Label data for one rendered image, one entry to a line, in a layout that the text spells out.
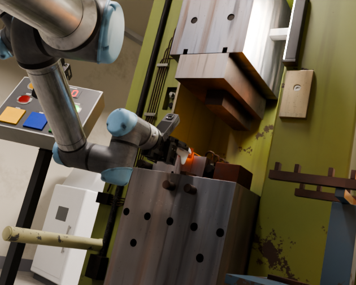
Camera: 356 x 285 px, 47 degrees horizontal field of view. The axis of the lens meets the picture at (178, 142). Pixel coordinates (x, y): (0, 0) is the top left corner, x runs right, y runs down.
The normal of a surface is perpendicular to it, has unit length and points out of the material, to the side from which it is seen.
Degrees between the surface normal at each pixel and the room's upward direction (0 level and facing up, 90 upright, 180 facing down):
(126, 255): 90
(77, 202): 90
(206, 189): 90
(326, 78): 90
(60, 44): 147
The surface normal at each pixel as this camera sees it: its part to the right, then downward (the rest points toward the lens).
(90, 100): 0.04, -0.68
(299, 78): -0.49, -0.29
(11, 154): 0.69, 0.00
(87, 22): 0.47, 0.22
